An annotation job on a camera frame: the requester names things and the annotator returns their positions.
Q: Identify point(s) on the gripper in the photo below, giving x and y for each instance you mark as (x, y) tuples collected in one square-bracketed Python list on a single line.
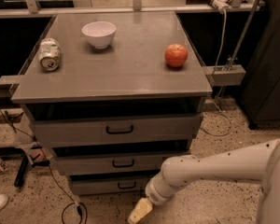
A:
[(153, 192)]

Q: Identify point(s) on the grey bottom drawer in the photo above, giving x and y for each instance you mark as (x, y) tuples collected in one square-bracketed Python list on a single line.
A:
[(110, 183)]

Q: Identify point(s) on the grey drawer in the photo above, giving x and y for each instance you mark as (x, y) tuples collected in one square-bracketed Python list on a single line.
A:
[(115, 122), (116, 158), (110, 183)]

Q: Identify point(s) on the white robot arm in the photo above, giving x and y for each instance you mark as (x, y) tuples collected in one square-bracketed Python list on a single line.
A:
[(258, 163)]

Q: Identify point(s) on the grey middle drawer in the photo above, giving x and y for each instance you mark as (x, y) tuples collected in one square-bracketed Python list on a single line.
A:
[(116, 158)]

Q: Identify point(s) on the grey top drawer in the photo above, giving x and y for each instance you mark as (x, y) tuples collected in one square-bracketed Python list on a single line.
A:
[(115, 122)]

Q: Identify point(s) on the grey drawer cabinet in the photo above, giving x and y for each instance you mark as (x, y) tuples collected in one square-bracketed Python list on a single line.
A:
[(132, 67)]

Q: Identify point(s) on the black tool on floor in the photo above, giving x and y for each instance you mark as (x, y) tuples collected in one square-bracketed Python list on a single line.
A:
[(27, 160)]

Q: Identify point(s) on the red apple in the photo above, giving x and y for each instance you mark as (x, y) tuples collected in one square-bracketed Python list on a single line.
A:
[(175, 55)]

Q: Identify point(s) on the dark cabinet right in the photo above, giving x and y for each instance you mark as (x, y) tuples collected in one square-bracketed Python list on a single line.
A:
[(260, 90)]

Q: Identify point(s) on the white bowl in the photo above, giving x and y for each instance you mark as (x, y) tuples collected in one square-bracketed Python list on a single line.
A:
[(99, 34)]

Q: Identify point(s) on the crushed white soda can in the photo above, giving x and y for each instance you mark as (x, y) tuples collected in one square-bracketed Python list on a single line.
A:
[(49, 54)]

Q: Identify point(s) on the metal diagonal rod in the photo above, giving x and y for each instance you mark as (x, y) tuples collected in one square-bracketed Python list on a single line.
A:
[(230, 61)]

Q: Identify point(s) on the grey metal bracket block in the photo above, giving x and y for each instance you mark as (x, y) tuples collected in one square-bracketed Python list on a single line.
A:
[(221, 77)]

